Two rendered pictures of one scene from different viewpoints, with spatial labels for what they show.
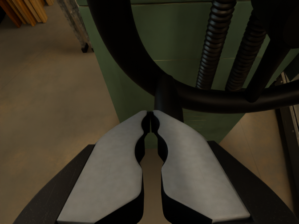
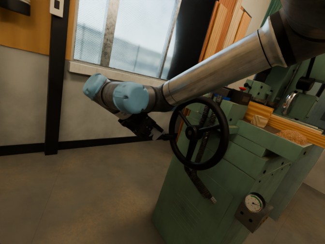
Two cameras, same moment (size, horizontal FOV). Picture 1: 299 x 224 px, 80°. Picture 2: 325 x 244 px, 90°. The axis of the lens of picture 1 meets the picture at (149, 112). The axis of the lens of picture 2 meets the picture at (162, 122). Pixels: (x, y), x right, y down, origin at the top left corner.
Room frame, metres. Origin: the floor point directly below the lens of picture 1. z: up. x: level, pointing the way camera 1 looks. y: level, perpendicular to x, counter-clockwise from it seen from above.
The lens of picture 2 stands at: (-0.38, -0.47, 1.01)
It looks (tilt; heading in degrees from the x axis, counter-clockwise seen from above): 18 degrees down; 48
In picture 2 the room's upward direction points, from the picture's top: 16 degrees clockwise
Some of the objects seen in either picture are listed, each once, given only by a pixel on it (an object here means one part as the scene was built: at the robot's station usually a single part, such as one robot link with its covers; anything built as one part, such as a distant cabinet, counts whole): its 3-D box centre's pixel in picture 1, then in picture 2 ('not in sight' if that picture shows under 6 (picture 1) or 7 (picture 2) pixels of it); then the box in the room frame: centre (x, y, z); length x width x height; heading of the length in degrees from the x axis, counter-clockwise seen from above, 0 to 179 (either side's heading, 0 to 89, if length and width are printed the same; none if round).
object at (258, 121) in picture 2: not in sight; (258, 121); (0.33, -0.24, 0.92); 0.04 x 0.03 x 0.04; 68
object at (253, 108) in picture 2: not in sight; (245, 108); (0.39, -0.14, 0.94); 0.21 x 0.01 x 0.08; 89
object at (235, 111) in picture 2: not in sight; (222, 109); (0.27, -0.10, 0.91); 0.15 x 0.14 x 0.09; 89
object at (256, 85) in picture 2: not in sight; (256, 91); (0.48, -0.11, 1.03); 0.14 x 0.07 x 0.09; 179
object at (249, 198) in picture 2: not in sight; (254, 203); (0.25, -0.37, 0.65); 0.06 x 0.04 x 0.08; 89
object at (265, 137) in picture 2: not in sight; (228, 119); (0.35, -0.10, 0.87); 0.61 x 0.30 x 0.06; 89
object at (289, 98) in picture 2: not in sight; (289, 102); (0.59, -0.24, 1.02); 0.12 x 0.03 x 0.12; 179
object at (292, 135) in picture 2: not in sight; (293, 134); (0.37, -0.35, 0.91); 0.12 x 0.09 x 0.03; 179
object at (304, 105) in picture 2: not in sight; (300, 106); (0.65, -0.27, 1.02); 0.09 x 0.07 x 0.12; 89
